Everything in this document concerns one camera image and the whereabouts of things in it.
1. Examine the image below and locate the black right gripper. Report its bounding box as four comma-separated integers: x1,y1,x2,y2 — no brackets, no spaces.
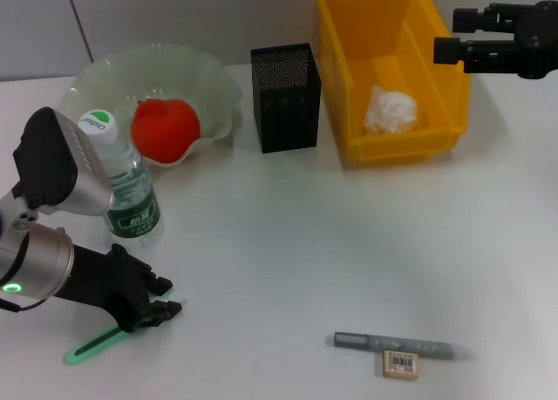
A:
433,0,558,81

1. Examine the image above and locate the black silver wrist camera housing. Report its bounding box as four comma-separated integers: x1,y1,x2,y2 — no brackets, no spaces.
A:
11,106,114,217

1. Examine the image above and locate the mint green utility knife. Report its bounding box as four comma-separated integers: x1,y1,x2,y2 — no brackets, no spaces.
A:
65,288,189,367

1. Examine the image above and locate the grey marker pen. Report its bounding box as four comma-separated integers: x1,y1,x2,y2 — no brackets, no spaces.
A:
326,331,472,361

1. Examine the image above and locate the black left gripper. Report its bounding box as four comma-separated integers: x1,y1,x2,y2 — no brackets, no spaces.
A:
54,242,184,335

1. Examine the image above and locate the red tomato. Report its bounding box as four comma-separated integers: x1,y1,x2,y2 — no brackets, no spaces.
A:
130,97,202,164

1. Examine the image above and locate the white paper ball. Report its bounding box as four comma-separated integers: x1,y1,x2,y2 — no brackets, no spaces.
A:
364,84,419,135

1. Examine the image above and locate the pale green wavy fruit plate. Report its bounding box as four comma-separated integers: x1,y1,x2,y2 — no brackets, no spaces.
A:
60,41,243,168

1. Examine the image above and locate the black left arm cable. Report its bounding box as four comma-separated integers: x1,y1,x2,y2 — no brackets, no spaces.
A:
0,295,50,315

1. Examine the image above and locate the beige barcode eraser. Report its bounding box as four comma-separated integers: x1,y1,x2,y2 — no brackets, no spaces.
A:
382,349,420,379

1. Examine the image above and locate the yellow plastic bin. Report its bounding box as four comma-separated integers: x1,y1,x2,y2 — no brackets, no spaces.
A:
316,0,473,164

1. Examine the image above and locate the clear green-label water bottle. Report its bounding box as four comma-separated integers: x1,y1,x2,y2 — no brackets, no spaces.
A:
78,108,165,249

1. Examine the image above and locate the black mesh pen holder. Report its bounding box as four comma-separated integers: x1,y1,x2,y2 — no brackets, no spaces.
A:
249,41,323,154

